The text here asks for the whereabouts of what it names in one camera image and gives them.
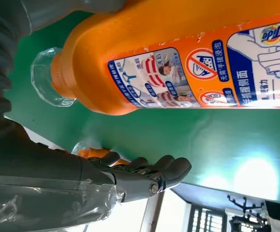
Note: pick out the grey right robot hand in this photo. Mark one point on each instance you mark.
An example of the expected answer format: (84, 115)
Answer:
(45, 179)

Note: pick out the green table mat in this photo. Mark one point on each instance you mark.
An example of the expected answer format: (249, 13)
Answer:
(154, 144)

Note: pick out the dark window grille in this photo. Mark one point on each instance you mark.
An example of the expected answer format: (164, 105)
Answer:
(206, 221)

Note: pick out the black coat rack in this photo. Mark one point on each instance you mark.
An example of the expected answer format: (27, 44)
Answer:
(244, 211)

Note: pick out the grey metal post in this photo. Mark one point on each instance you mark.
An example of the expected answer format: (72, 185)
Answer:
(152, 211)

